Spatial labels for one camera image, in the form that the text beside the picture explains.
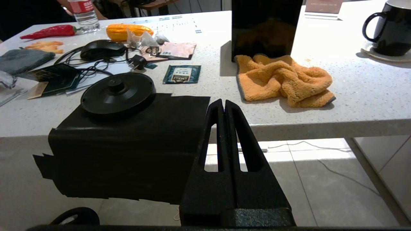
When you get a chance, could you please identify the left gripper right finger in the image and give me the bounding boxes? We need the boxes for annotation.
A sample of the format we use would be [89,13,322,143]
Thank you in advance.
[225,99,296,227]

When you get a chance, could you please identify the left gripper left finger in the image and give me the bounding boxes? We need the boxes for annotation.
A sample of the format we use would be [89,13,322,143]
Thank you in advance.
[179,99,232,227]

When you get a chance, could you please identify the teal tea bag packet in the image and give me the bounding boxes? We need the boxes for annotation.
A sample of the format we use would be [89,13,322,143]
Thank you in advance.
[162,65,202,85]

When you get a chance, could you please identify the black kettle base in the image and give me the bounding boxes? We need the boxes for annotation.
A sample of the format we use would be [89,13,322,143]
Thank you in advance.
[80,73,157,116]

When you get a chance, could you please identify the pink tea bag packet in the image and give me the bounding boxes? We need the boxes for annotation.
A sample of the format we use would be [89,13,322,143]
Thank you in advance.
[141,42,197,61]

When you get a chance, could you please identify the white tea bag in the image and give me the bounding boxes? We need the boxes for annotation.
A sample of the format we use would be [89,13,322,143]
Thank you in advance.
[127,28,170,48]

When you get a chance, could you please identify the clear plastic water bottle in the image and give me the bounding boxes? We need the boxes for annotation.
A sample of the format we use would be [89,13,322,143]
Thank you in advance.
[68,0,101,33]

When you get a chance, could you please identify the orange microfibre cloth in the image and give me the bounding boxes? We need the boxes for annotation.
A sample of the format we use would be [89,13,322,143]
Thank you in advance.
[234,54,337,108]

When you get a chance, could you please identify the black wheel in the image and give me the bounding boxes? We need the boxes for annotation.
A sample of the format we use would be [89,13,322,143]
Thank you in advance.
[50,207,100,226]

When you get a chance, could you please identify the black power plug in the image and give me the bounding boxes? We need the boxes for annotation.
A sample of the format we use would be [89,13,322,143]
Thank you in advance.
[129,55,148,71]

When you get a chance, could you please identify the black box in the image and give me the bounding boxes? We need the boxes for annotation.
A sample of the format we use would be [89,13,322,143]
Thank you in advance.
[231,0,303,62]

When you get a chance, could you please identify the black computer mouse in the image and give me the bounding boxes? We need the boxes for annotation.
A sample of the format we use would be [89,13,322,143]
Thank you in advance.
[80,40,127,61]

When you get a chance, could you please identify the white saucer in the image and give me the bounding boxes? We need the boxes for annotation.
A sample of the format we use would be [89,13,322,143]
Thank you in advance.
[361,44,411,63]

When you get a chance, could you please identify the dark green card packet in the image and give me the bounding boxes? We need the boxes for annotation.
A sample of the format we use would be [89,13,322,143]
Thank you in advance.
[16,63,82,98]

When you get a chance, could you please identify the white sign card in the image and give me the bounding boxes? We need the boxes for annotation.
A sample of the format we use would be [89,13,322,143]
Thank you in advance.
[304,0,344,20]

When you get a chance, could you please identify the wooden table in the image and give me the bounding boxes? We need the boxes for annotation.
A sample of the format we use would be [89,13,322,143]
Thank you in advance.
[121,0,180,17]

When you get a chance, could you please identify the black mug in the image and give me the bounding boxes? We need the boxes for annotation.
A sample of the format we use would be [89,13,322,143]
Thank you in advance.
[362,0,411,57]

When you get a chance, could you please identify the red chili pepper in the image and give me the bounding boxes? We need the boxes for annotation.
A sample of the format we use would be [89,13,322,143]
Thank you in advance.
[20,25,81,40]

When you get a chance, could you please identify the clear plastic wrapper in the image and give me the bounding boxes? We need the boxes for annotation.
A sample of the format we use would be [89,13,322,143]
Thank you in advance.
[0,71,28,107]

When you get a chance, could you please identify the grey cloth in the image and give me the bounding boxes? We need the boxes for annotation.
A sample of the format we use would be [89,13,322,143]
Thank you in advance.
[0,49,56,76]

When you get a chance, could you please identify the white cable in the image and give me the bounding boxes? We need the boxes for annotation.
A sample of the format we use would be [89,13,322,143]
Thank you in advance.
[238,140,350,153]

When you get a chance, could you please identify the black cable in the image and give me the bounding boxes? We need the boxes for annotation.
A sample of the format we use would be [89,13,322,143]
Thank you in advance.
[54,46,142,84]

